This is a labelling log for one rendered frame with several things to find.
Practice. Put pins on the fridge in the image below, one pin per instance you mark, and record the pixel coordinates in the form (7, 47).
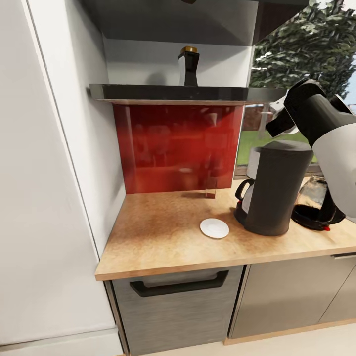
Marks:
(61, 182)

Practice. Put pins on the cabinet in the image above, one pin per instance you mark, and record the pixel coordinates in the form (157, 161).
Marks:
(284, 295)

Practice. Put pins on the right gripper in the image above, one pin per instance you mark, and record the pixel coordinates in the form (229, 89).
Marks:
(278, 125)

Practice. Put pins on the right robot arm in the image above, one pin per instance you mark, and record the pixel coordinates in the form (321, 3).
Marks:
(330, 127)

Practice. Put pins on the paper coffee filter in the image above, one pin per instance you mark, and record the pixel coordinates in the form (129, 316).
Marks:
(293, 130)

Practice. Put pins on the bottle of coffee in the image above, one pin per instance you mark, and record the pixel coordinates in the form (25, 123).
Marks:
(188, 62)

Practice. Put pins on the fixed window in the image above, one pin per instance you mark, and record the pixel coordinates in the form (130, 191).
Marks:
(318, 43)

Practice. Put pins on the coffee maker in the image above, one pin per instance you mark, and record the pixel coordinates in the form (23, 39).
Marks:
(275, 173)

